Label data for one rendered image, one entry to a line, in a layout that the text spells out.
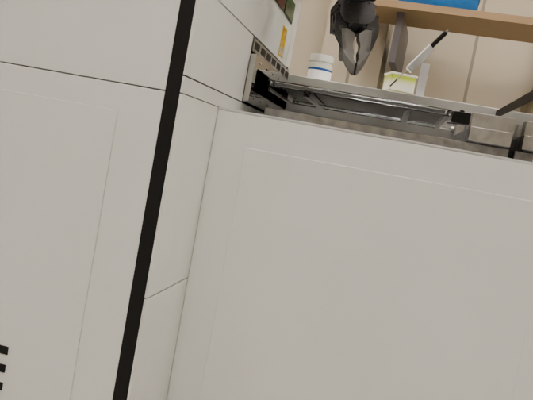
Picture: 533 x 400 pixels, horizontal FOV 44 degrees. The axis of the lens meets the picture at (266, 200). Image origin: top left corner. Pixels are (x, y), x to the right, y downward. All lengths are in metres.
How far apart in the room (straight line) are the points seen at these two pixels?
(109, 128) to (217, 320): 0.39
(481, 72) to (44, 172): 2.79
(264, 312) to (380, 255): 0.22
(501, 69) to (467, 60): 0.17
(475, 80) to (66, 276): 2.79
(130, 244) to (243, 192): 0.24
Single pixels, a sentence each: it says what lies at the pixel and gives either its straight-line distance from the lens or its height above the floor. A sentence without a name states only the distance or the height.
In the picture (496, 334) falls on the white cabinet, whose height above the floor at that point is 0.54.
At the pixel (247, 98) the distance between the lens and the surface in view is 1.30.
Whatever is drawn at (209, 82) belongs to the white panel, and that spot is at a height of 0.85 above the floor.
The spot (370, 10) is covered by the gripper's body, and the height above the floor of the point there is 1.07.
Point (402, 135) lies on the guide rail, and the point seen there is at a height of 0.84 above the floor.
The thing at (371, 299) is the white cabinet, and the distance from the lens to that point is 1.12.
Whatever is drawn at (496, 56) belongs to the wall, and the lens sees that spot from 3.55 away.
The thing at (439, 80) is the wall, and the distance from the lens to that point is 3.52.
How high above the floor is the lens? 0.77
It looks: 4 degrees down
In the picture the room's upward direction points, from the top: 11 degrees clockwise
